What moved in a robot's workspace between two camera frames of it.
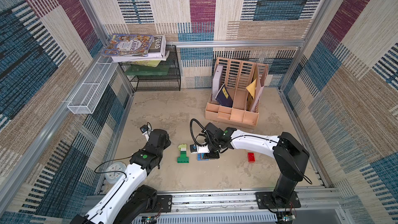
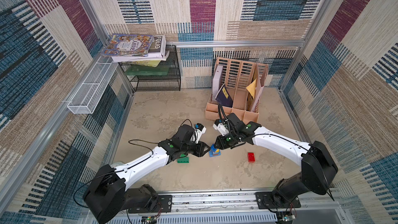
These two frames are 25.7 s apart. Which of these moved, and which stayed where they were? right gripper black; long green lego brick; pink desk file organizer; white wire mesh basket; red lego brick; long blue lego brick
Moved: long blue lego brick; right gripper black
Stayed: red lego brick; white wire mesh basket; long green lego brick; pink desk file organizer
